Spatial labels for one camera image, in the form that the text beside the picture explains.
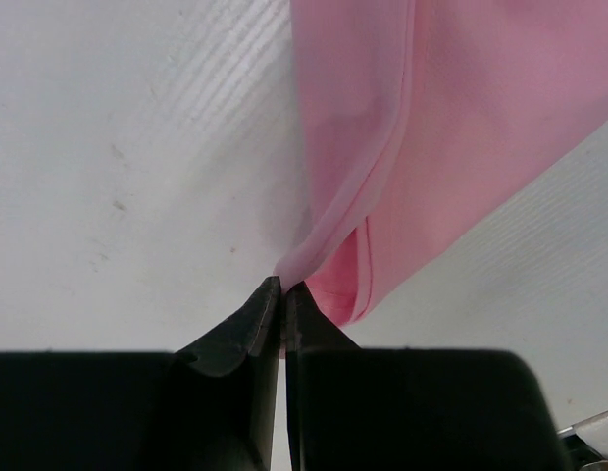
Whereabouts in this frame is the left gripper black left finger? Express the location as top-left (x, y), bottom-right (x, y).
top-left (0, 277), bottom-right (280, 470)

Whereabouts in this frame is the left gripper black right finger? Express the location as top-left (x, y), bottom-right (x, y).
top-left (284, 284), bottom-right (572, 470)

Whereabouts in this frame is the pink t-shirt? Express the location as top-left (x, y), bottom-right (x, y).
top-left (275, 1), bottom-right (608, 325)

